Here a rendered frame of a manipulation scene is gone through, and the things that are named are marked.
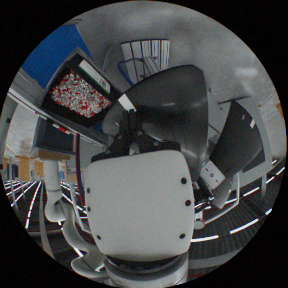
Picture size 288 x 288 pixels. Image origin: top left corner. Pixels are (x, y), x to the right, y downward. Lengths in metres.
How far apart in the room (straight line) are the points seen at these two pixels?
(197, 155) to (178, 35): 1.14
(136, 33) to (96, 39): 0.36
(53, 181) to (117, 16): 1.30
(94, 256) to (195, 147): 0.57
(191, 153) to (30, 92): 0.45
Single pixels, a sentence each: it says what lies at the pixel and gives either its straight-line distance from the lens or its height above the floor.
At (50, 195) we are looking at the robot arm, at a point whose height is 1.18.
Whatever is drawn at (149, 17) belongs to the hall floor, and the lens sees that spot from 1.08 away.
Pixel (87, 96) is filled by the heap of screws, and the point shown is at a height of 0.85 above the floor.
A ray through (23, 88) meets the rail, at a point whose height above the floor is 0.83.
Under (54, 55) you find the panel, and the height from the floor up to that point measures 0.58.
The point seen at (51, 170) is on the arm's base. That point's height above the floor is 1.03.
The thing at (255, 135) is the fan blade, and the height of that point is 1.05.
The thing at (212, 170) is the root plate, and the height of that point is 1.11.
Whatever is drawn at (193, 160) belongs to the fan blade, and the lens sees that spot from 0.17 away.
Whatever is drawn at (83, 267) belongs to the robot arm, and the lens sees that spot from 0.54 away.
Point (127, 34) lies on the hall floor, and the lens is 1.06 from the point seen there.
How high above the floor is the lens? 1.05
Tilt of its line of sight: 14 degrees down
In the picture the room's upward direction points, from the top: 170 degrees clockwise
